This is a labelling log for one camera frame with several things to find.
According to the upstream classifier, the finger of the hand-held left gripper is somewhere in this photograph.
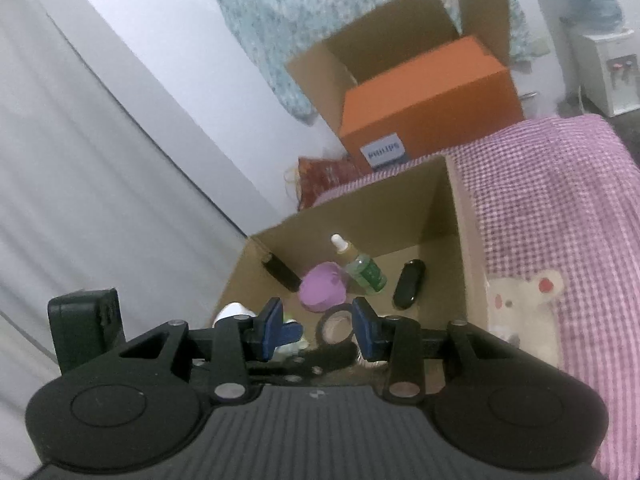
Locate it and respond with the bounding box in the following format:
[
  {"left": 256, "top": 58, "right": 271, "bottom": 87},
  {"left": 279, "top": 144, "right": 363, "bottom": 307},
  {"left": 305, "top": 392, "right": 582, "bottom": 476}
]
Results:
[{"left": 248, "top": 321, "right": 357, "bottom": 378}]

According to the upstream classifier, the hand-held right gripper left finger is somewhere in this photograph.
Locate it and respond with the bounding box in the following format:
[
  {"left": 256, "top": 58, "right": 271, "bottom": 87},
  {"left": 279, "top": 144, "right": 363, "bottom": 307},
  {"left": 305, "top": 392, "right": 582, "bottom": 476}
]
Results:
[{"left": 117, "top": 297, "right": 283, "bottom": 403}]

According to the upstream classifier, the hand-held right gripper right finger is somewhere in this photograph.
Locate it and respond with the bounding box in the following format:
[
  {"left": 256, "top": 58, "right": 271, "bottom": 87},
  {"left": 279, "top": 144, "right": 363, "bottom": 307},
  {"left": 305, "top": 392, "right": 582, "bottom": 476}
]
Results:
[{"left": 352, "top": 297, "right": 521, "bottom": 403}]

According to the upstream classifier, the black tape roll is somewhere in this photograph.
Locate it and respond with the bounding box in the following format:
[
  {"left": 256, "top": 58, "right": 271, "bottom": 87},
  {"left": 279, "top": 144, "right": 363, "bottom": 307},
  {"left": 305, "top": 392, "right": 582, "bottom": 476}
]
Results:
[{"left": 316, "top": 304, "right": 358, "bottom": 347}]

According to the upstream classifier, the white pill bottle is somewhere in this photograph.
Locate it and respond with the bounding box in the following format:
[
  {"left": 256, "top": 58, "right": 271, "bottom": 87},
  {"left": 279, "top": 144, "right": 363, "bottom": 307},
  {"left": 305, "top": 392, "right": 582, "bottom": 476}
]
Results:
[{"left": 214, "top": 301, "right": 258, "bottom": 330}]

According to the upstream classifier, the green dropper bottle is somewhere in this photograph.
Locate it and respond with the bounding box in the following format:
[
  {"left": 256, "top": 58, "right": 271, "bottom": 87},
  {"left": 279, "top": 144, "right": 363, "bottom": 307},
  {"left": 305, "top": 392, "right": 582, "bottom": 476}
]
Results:
[{"left": 330, "top": 233, "right": 388, "bottom": 295}]

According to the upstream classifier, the pink plastic lid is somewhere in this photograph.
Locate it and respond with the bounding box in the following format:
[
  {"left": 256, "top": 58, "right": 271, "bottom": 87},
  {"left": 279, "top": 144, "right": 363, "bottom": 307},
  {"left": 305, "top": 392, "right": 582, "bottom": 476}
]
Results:
[{"left": 299, "top": 262, "right": 349, "bottom": 314}]

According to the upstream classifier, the black cylindrical tube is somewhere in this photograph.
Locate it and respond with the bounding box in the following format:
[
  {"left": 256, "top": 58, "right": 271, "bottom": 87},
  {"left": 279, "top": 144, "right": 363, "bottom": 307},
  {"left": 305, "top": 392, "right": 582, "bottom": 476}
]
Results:
[{"left": 261, "top": 252, "right": 302, "bottom": 292}]

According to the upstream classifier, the black oval case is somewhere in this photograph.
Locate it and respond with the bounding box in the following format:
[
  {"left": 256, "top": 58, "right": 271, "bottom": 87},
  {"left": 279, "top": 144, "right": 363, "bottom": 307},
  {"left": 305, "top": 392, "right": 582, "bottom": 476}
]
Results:
[{"left": 392, "top": 259, "right": 427, "bottom": 311}]

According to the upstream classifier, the brown cardboard box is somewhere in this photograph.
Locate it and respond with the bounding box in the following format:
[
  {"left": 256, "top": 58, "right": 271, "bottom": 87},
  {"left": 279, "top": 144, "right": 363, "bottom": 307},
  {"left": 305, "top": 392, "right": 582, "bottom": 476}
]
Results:
[{"left": 207, "top": 155, "right": 493, "bottom": 391}]

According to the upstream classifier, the grey curtain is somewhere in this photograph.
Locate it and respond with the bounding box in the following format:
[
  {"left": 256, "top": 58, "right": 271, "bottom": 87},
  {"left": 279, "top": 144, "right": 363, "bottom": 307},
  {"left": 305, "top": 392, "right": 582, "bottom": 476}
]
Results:
[{"left": 0, "top": 0, "right": 248, "bottom": 391}]

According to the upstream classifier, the red patterned bag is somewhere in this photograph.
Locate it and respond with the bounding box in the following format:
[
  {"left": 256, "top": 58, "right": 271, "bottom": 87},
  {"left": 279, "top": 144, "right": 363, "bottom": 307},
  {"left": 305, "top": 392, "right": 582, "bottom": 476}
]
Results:
[{"left": 285, "top": 156, "right": 373, "bottom": 211}]

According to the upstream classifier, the purple checkered tablecloth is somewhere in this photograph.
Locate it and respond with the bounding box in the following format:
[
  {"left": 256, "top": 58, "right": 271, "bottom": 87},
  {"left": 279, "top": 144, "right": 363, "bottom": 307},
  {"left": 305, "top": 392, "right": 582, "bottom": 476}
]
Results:
[{"left": 312, "top": 114, "right": 640, "bottom": 480}]

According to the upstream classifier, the orange box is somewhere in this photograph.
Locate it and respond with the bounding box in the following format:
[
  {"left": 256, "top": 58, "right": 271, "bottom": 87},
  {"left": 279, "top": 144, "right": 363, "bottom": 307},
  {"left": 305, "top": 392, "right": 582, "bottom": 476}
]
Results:
[{"left": 339, "top": 35, "right": 525, "bottom": 170}]

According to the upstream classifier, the tall-flapped cardboard box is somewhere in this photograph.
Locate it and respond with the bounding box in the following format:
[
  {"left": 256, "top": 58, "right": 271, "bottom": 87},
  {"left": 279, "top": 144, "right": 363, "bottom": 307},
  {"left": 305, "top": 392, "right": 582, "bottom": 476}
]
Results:
[{"left": 286, "top": 0, "right": 513, "bottom": 171}]

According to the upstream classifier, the floral blue cloth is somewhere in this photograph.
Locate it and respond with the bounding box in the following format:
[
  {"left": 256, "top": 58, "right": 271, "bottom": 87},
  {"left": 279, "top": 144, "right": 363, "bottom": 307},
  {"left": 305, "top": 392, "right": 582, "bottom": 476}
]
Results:
[{"left": 197, "top": 0, "right": 548, "bottom": 126}]

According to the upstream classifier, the white water dispenser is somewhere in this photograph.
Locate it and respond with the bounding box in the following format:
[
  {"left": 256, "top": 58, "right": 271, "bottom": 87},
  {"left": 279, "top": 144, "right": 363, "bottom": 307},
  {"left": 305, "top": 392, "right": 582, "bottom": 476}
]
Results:
[{"left": 580, "top": 30, "right": 640, "bottom": 117}]

